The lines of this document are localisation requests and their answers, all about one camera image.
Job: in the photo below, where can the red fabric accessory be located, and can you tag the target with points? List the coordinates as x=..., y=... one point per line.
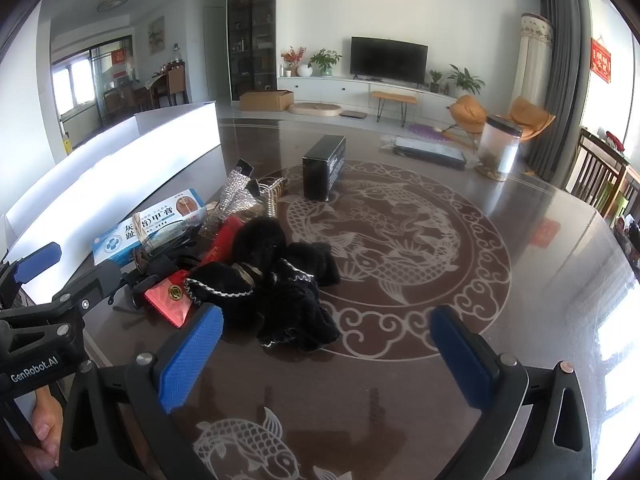
x=222, y=240

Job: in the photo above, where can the purple floor mat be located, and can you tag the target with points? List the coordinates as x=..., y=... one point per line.
x=425, y=132

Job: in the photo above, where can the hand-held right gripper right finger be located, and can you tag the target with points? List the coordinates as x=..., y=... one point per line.
x=462, y=360

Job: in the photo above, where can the clear plastic jar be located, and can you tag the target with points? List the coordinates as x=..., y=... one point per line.
x=497, y=150

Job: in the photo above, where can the red envelope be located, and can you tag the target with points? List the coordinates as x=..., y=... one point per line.
x=167, y=300

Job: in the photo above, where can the black fluffy scrunchie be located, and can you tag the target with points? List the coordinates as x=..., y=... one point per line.
x=257, y=240

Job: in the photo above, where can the large leafy potted plant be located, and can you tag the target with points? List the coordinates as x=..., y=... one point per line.
x=466, y=80

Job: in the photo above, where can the wooden bench with hairpin legs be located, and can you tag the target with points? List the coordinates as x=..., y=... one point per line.
x=394, y=96

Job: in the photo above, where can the air conditioner with fabric cover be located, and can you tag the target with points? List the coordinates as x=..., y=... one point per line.
x=534, y=55

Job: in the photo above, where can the white round vase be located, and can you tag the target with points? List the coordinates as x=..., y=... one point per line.
x=305, y=70

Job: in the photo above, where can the red door decoration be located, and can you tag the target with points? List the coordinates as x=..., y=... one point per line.
x=118, y=56

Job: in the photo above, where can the person's left hand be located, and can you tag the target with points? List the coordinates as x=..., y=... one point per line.
x=46, y=425

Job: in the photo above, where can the white television cabinet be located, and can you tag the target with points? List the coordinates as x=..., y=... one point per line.
x=350, y=91

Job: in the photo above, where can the flat screen television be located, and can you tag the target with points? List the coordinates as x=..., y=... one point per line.
x=389, y=59

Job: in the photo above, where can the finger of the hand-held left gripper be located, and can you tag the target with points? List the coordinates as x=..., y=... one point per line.
x=36, y=262
x=95, y=285

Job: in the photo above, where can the rhinestone star hair clip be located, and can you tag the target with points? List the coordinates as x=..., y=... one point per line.
x=272, y=195

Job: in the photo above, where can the brown cardboard box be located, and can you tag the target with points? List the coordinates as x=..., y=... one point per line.
x=265, y=101

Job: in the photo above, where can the dark brown hair clip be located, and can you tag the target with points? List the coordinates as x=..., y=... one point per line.
x=160, y=262

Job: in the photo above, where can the blue white medicine box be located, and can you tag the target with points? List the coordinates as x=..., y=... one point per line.
x=165, y=215

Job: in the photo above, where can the orange flower bouquet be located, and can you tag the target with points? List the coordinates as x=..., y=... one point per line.
x=292, y=57

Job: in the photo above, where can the rhinestone bow hair clip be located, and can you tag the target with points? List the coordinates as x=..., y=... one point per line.
x=239, y=192

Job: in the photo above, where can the dark glass display cabinet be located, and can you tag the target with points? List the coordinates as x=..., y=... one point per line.
x=252, y=35

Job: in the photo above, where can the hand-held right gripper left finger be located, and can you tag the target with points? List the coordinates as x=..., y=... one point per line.
x=192, y=355

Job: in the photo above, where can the orange lounge chair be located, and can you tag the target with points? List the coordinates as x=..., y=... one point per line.
x=530, y=115
x=467, y=110

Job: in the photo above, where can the black flat package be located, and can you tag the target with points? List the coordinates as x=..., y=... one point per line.
x=430, y=152

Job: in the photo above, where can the dark wooden chair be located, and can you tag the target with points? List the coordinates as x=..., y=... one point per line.
x=592, y=170

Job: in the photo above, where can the black cloth with white trim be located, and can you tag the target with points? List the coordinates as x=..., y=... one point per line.
x=295, y=300

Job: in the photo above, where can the framed wall painting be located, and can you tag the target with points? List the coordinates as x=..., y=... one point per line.
x=156, y=35

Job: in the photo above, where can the grey curtain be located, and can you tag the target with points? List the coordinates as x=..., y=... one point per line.
x=560, y=85

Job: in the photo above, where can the brown dining chair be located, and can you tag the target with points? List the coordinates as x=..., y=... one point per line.
x=176, y=82

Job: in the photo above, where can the black box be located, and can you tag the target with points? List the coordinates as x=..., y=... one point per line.
x=322, y=167

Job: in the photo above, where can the black floor scale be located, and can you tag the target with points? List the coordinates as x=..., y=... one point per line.
x=354, y=115

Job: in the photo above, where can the red wall hanging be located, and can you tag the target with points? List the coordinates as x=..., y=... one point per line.
x=601, y=60

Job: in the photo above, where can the round ceiling lamp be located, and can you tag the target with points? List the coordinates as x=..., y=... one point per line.
x=112, y=3

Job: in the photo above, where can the small green potted plant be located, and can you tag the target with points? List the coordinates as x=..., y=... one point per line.
x=435, y=80

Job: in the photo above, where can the red paper square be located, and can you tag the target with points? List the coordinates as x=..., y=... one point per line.
x=545, y=234

